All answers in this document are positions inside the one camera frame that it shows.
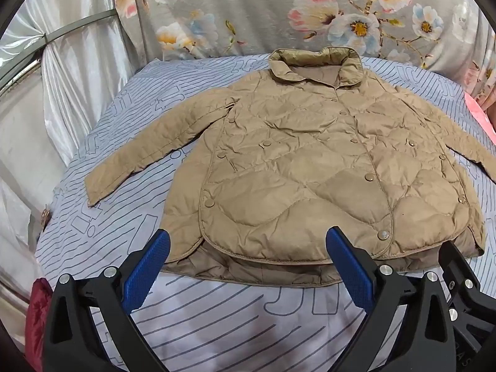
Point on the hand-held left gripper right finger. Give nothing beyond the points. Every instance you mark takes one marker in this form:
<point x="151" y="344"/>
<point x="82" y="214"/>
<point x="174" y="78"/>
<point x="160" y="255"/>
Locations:
<point x="348" y="269"/>

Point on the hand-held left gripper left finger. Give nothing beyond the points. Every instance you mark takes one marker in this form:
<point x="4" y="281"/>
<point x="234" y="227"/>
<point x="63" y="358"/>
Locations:
<point x="147" y="269"/>

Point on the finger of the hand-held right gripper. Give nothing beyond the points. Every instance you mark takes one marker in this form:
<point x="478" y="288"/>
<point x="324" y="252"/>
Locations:
<point x="465" y="275"/>

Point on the tan quilted jacket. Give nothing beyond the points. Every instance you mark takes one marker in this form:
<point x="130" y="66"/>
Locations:
<point x="310" y="170"/>

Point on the red quilted cloth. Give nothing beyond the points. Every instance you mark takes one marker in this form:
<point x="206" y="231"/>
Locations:
<point x="38" y="310"/>

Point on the striped pale blue bedsheet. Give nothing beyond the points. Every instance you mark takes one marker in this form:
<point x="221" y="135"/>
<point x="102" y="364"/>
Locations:
<point x="116" y="131"/>

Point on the pink plush blanket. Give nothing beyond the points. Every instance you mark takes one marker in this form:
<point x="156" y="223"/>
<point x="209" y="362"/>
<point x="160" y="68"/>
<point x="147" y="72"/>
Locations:
<point x="480" y="112"/>

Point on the silver satin curtain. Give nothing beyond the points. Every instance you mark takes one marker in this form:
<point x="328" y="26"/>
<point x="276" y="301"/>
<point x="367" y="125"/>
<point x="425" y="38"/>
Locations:
<point x="58" y="124"/>

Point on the curved metal pole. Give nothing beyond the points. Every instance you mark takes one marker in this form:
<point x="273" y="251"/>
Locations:
<point x="77" y="24"/>

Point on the grey floral blanket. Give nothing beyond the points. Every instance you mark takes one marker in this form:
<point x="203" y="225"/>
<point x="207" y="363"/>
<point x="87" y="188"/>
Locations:
<point x="263" y="11"/>

